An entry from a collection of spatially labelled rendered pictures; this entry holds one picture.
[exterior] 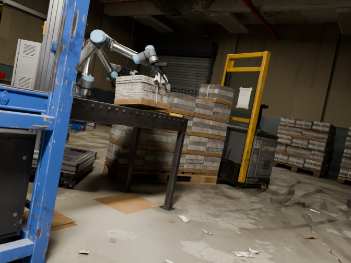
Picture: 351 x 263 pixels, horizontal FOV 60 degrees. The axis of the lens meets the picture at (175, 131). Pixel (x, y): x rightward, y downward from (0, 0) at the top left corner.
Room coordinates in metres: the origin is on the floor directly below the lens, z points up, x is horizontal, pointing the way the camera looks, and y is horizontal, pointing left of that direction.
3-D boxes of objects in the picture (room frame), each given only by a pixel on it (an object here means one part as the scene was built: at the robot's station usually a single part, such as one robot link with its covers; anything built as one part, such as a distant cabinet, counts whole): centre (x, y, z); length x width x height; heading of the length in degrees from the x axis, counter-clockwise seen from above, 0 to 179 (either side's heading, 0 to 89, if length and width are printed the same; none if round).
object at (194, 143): (3.66, 0.16, 0.42); 1.17 x 0.39 x 0.83; 125
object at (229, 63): (4.60, -0.60, 0.97); 0.09 x 0.09 x 1.75; 35
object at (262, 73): (4.06, -0.98, 0.97); 0.09 x 0.09 x 1.75; 35
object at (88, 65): (3.39, 1.09, 1.19); 0.15 x 0.12 x 0.55; 29
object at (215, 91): (4.08, -0.44, 0.65); 0.39 x 0.30 x 1.29; 35
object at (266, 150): (4.54, -1.10, 0.40); 0.69 x 0.55 x 0.80; 35
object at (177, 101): (3.74, 0.05, 0.95); 0.38 x 0.29 x 0.23; 36
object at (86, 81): (3.28, 1.03, 0.98); 0.13 x 0.12 x 0.14; 29
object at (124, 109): (2.08, 0.30, 0.74); 1.34 x 0.05 x 0.12; 147
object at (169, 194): (2.62, -0.05, 0.34); 0.06 x 0.06 x 0.68; 57
